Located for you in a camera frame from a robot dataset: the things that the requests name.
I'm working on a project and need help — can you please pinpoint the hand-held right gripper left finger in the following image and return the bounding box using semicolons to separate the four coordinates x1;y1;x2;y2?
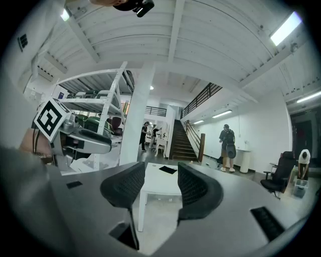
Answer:
100;162;146;251

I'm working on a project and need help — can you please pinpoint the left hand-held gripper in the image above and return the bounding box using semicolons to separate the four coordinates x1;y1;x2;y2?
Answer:
33;97;113;168

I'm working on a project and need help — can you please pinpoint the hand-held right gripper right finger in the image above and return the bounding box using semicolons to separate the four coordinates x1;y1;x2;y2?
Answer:
176;162;224;228

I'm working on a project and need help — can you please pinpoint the person's left forearm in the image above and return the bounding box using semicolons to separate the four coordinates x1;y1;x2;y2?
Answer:
19;127;53;157

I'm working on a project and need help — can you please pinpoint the white square table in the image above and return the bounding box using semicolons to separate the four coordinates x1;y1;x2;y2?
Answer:
137;162;184;232

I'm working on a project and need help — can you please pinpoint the flat black pad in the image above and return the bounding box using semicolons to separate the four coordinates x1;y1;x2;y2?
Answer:
158;165;178;175

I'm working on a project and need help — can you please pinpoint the dark wooden staircase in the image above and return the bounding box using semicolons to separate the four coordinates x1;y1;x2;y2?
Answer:
169;118;206;162

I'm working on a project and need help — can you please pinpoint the white metal shelf rack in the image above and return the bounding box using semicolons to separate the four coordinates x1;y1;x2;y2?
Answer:
51;61;135;174

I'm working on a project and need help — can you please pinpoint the white cylindrical bin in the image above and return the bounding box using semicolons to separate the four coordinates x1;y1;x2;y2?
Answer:
239;149;252;174

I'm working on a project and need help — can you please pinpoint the white ornate side table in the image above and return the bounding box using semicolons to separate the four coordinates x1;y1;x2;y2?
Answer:
153;125;170;158

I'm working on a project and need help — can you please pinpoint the white square pillar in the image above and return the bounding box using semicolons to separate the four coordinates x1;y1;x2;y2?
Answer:
118;62;156;168

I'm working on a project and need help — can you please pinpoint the black office chair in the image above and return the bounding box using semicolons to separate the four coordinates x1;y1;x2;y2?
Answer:
260;151;297;200

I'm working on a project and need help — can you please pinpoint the black stair railing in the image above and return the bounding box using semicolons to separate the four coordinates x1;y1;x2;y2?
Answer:
181;82;223;119

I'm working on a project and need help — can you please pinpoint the clear plastic storage box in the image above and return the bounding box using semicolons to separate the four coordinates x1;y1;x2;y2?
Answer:
293;178;309;199

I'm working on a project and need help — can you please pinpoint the black head-mounted camera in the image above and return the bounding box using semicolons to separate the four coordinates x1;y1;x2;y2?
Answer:
112;0;155;18

